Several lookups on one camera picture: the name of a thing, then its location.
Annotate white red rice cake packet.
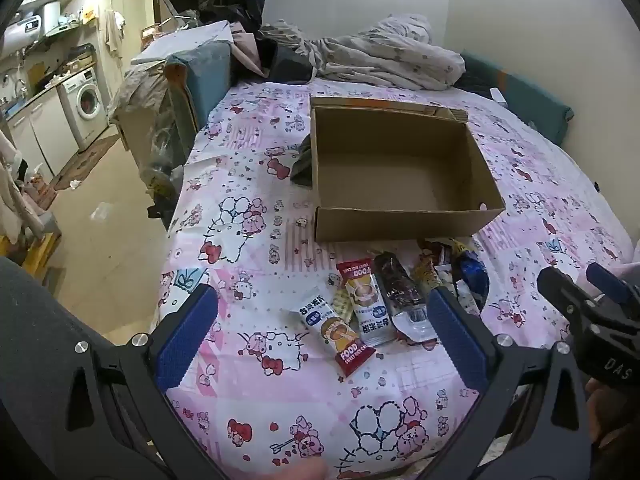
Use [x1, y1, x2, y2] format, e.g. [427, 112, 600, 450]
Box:
[336, 259, 397, 348]
[294, 285, 377, 378]

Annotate white cover sheet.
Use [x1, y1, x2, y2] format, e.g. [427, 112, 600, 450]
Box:
[131, 21, 235, 66]

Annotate white water heater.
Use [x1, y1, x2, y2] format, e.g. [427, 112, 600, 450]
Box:
[2, 2, 62, 51]

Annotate light hanging clothes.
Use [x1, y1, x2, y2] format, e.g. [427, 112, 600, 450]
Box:
[0, 130, 61, 241]

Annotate white washing machine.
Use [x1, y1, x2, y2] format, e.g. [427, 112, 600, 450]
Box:
[56, 67, 110, 153]

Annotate long teal headboard cushion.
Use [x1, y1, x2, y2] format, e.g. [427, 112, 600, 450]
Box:
[460, 52, 575, 146]

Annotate patterned floor mat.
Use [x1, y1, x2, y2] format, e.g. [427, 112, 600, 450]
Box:
[54, 125, 121, 191]

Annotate blue yellow snack packet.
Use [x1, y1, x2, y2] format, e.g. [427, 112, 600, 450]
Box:
[451, 239, 490, 311]

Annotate pink cloth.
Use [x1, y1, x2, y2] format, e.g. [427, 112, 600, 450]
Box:
[227, 22, 263, 78]

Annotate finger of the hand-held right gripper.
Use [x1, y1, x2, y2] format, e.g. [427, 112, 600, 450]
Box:
[585, 261, 640, 306]
[537, 266, 640, 333]

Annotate pink printed bed sheet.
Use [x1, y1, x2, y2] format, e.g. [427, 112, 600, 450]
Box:
[160, 80, 636, 480]

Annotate crumpled grey printed quilt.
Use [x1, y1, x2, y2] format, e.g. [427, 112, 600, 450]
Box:
[260, 12, 466, 92]

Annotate hanging white towel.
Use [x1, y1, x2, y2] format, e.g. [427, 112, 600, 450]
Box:
[102, 10, 126, 58]

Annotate small brown snack packet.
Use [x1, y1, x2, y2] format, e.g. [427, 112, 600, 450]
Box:
[419, 240, 454, 267]

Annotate brown cardboard box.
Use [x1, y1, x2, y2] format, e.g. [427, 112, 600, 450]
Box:
[309, 94, 507, 243]

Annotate white kitchen cabinet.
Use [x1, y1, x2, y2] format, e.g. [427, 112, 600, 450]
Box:
[5, 92, 78, 176]

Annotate person's right hand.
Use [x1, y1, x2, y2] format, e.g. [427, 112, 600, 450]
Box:
[584, 377, 640, 441]

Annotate dark sock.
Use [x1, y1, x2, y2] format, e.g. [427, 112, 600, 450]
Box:
[291, 135, 316, 188]

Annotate dark chocolate bar packet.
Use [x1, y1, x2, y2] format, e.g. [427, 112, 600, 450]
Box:
[374, 252, 441, 345]

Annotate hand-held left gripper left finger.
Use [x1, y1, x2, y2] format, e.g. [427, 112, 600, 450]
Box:
[50, 284, 226, 480]

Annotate crumpled grey plastic cover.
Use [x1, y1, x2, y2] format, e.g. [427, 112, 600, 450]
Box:
[107, 62, 173, 126]

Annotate yellow checkered wafer packet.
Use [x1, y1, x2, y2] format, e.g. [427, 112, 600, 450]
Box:
[332, 287, 357, 322]

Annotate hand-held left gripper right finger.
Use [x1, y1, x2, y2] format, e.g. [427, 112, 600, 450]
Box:
[400, 285, 601, 480]

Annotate white pink snack packet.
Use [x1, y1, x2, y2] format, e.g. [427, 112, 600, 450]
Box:
[452, 280, 482, 317]

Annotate yellow box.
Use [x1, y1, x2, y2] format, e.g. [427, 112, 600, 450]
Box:
[0, 232, 63, 267]

